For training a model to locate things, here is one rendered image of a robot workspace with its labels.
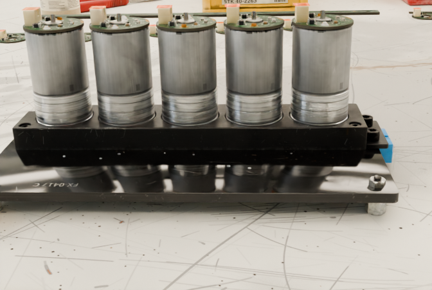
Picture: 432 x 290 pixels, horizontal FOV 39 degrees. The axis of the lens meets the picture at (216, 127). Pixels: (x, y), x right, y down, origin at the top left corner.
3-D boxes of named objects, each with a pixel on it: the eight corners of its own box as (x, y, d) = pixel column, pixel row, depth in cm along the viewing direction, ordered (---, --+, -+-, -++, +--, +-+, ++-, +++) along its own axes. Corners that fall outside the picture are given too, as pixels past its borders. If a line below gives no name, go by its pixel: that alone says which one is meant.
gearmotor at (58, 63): (87, 145, 27) (74, 27, 25) (31, 145, 27) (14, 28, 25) (100, 124, 29) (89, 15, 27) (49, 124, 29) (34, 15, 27)
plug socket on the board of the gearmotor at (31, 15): (42, 26, 26) (40, 9, 25) (22, 26, 26) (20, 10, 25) (48, 22, 26) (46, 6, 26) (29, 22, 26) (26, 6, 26)
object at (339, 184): (364, 143, 29) (366, 120, 29) (397, 220, 22) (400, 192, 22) (31, 143, 30) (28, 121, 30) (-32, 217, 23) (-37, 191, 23)
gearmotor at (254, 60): (283, 145, 26) (285, 24, 24) (225, 145, 26) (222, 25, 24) (280, 123, 28) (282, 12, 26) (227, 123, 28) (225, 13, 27)
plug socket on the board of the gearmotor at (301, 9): (314, 22, 25) (315, 6, 25) (293, 22, 25) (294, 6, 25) (313, 18, 26) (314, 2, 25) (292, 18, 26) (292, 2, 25)
